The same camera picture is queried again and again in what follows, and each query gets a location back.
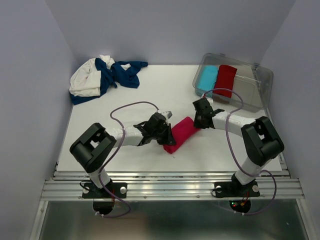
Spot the pink t shirt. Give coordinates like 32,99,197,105
163,116,201,154

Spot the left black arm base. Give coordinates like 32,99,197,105
79,180,128,199

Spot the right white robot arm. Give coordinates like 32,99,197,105
192,98,285,195

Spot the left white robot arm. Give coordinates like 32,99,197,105
69,111,176,197

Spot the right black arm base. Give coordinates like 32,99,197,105
211,181,260,198

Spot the rolled cyan t shirt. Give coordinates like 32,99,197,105
196,65,219,92

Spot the rolled dark red t shirt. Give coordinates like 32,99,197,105
213,64,238,98

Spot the clear plastic bin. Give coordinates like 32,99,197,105
192,53,274,112

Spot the navy blue t shirt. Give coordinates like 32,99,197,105
69,55,148,105

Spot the white t shirt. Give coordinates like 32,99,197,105
68,54,132,98

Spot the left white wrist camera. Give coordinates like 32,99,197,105
157,110,173,120

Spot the aluminium mounting rail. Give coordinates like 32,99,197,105
40,170,305,202

